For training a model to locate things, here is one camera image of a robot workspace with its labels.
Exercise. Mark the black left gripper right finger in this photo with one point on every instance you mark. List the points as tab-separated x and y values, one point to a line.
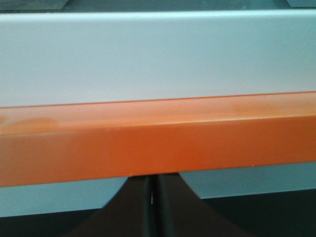
181	213

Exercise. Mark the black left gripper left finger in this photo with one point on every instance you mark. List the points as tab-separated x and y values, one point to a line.
127	214

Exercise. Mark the orange sash handle bar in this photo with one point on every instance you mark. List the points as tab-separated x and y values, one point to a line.
50	144

